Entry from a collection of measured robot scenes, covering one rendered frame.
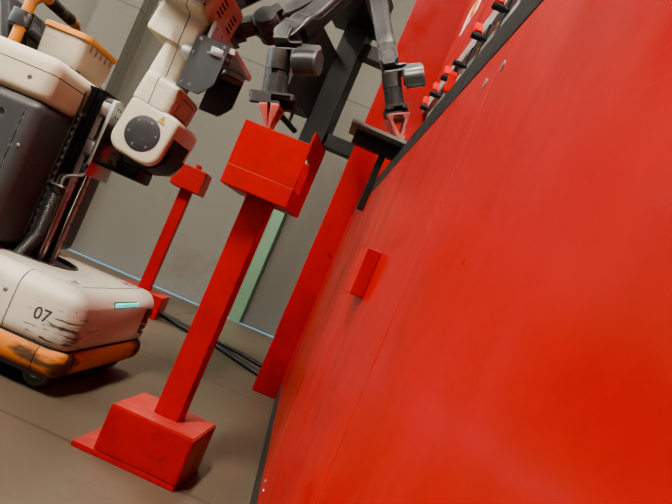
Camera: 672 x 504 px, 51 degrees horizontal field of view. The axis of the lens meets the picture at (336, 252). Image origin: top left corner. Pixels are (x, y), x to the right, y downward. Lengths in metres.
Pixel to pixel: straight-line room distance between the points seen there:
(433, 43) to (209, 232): 2.63
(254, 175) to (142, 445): 0.64
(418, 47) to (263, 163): 1.65
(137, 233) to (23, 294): 3.44
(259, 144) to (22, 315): 0.77
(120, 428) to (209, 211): 3.68
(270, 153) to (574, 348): 1.36
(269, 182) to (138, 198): 3.85
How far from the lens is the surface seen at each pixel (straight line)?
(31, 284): 1.94
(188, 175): 3.71
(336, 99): 3.56
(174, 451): 1.62
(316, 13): 1.75
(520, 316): 0.30
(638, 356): 0.20
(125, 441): 1.65
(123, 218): 5.39
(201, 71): 2.07
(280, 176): 1.56
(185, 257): 5.23
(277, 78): 1.64
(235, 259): 1.63
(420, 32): 3.13
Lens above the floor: 0.56
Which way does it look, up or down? 2 degrees up
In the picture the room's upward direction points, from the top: 23 degrees clockwise
